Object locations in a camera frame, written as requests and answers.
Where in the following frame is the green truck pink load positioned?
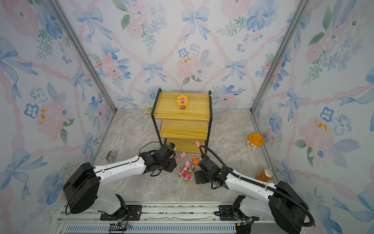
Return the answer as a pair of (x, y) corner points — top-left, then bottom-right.
(183, 174), (191, 184)

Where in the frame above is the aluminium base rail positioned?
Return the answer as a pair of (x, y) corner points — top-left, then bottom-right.
(51, 196), (285, 234)

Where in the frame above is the pink pig on shelf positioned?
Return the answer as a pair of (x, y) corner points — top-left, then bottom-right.
(195, 140), (201, 148)

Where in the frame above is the orange soda can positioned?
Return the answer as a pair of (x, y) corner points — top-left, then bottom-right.
(255, 168), (275, 182)

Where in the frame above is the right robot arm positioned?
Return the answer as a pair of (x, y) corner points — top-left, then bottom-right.
(197, 154), (315, 234)

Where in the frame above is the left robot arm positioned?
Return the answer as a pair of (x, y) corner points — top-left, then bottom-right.
(63, 143), (177, 221)

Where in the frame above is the small grey box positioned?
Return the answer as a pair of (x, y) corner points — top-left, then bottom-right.
(106, 151), (117, 163)

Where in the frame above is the orange toy bulldozer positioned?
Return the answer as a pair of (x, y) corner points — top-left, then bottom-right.
(192, 157), (199, 165)

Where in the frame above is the small pink bear figure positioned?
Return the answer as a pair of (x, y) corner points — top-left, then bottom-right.
(179, 166), (189, 177)

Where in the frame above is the sunflower pink bear toy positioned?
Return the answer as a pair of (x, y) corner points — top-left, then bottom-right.
(177, 95), (189, 109)

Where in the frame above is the wooden three-tier shelf black frame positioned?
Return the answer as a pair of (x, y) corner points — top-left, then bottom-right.
(151, 88), (213, 154)

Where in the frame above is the pink pig near shelf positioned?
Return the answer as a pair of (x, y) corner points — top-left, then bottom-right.
(180, 152), (187, 159)

